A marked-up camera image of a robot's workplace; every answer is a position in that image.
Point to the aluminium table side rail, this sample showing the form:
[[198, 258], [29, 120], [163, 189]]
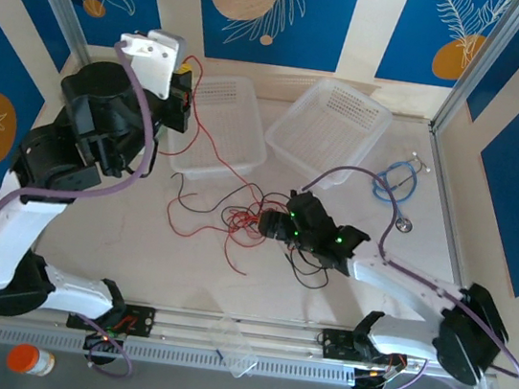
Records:
[[447, 197]]

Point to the aluminium mounting rail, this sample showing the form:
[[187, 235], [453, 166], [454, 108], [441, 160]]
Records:
[[183, 326]]

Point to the clear plastic box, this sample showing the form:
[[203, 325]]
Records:
[[233, 345]]

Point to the blue stethoscope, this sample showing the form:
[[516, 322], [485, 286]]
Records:
[[402, 224]]

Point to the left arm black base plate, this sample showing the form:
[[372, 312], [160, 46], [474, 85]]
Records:
[[145, 321]]

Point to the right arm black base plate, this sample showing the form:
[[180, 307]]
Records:
[[333, 342]]

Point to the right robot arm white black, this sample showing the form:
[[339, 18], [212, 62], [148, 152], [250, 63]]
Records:
[[392, 281]]

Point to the white perforated plastic basket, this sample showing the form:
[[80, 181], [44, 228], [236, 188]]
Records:
[[327, 126], [231, 123]]

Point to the orange lid bottle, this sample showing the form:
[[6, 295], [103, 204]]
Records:
[[23, 359]]

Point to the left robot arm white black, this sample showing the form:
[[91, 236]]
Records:
[[7, 236]]

